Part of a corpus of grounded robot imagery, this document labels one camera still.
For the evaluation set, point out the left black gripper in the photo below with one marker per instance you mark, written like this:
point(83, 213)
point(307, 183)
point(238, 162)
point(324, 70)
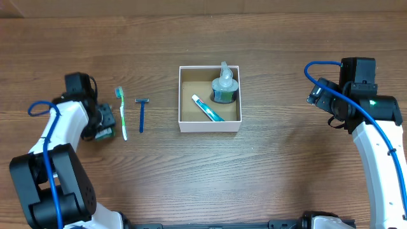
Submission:
point(106, 117)

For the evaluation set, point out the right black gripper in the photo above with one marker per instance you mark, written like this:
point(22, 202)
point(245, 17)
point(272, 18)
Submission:
point(326, 96)

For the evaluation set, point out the green white toothbrush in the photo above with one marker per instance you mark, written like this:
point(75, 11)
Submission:
point(120, 95)

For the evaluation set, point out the blue disposable razor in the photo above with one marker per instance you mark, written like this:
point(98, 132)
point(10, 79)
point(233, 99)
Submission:
point(142, 102)

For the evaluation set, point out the clear soap pump bottle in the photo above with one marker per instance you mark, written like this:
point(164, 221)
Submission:
point(225, 87)

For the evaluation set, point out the Colgate toothpaste tube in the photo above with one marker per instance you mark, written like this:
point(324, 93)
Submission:
point(210, 113)

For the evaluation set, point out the green white soap packet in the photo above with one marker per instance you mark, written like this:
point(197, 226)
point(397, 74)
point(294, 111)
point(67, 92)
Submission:
point(104, 134)

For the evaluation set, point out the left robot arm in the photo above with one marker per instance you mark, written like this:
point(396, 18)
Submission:
point(52, 185)

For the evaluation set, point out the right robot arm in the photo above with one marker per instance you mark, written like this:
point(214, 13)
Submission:
point(375, 123)

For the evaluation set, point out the white cardboard box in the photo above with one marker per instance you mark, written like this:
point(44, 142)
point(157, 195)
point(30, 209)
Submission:
point(198, 80)

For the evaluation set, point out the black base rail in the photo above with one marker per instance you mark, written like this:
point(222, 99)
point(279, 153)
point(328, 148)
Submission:
point(272, 224)

